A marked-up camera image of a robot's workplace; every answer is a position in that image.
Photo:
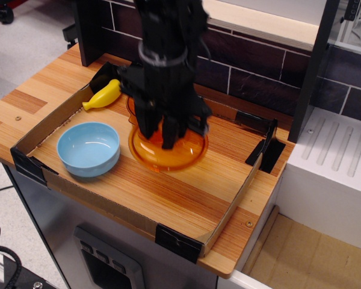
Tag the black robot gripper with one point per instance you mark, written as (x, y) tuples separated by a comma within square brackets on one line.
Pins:
[(166, 91)]

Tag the orange transparent pot lid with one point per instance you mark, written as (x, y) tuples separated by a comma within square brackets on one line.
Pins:
[(186, 151)]

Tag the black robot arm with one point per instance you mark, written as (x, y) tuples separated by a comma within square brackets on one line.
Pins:
[(170, 30)]

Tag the orange transparent plastic pot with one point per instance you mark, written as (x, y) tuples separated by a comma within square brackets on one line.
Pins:
[(130, 105)]

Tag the yellow plastic toy banana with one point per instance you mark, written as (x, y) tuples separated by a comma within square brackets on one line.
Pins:
[(104, 97)]

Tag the light blue plastic bowl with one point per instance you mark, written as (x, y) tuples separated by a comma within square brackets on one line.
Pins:
[(89, 149)]

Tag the cardboard fence with black tape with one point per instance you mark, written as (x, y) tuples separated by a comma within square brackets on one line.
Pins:
[(201, 213)]

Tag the grey toy oven front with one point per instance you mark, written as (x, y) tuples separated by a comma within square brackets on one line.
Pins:
[(107, 266)]

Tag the white toy sink drainboard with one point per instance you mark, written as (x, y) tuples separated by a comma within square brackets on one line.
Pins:
[(321, 183)]

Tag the black caster wheel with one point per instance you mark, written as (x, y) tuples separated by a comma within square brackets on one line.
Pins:
[(6, 12)]

